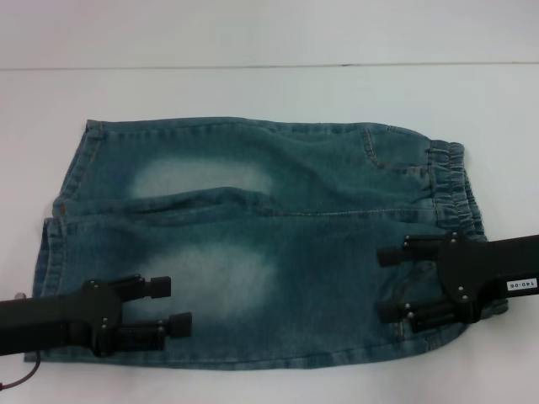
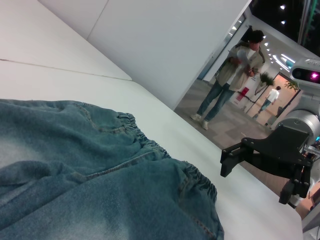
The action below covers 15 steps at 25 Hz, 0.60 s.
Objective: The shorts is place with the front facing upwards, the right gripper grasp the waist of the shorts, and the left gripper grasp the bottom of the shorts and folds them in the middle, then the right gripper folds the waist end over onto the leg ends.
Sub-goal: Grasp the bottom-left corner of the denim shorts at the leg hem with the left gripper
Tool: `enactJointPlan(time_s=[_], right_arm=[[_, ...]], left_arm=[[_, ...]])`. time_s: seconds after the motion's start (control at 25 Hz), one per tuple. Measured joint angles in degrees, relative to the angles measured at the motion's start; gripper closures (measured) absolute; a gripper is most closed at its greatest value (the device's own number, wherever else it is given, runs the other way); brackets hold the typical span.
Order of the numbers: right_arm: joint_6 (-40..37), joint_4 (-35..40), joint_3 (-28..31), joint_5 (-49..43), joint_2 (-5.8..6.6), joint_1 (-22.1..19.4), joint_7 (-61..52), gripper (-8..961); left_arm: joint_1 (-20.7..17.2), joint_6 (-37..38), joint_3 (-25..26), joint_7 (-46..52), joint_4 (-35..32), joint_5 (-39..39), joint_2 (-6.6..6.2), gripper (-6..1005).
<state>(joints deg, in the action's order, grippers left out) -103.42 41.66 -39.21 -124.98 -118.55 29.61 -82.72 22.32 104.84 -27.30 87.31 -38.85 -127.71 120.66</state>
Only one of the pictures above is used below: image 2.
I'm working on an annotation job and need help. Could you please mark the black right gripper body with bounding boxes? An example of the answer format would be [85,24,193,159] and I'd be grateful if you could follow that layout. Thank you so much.
[240,123,315,180]

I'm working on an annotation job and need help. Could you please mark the blue denim shorts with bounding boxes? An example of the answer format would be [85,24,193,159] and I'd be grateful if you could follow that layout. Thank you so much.
[0,99,225,240]

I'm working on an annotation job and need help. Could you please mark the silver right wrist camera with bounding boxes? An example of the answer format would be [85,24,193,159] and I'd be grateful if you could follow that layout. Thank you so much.
[290,57,320,90]

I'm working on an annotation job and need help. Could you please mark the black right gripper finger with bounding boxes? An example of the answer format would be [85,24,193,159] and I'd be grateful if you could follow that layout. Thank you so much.
[278,162,313,205]
[219,143,256,178]

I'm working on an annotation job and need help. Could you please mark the white and red sign stand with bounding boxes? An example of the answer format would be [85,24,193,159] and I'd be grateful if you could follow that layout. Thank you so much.
[231,74,259,109]

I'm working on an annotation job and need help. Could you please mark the green potted plant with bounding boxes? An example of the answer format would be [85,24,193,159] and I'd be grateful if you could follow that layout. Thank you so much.
[254,71,276,96]
[284,79,300,91]

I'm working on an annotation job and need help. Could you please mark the walking person white shirt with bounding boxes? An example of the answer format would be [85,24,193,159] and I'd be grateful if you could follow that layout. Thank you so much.
[251,85,281,120]

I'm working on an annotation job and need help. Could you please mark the standing person beige jacket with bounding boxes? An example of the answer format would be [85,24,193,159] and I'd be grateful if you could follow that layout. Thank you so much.
[189,29,266,131]

